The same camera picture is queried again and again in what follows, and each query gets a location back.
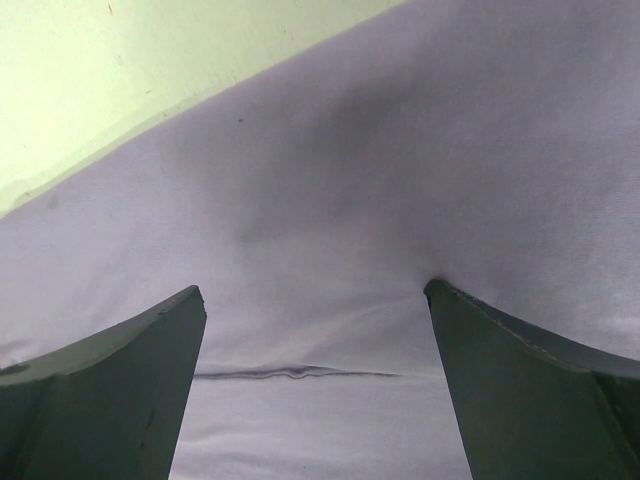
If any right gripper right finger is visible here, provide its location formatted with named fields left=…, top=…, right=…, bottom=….
left=424, top=279, right=639, bottom=479

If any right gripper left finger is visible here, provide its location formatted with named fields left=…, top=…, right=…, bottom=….
left=1, top=285, right=206, bottom=479

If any purple t-shirt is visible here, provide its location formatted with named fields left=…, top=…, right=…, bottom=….
left=1, top=1, right=639, bottom=479

